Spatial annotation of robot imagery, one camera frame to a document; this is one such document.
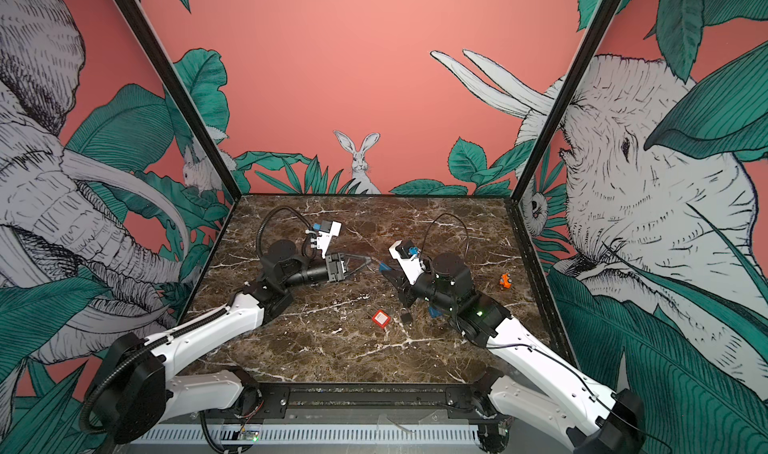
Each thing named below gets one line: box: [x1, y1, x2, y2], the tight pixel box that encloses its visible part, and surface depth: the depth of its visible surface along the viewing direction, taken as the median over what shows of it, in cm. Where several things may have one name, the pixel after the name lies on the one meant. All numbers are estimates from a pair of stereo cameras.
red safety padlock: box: [372, 310, 391, 329], surface depth 89 cm
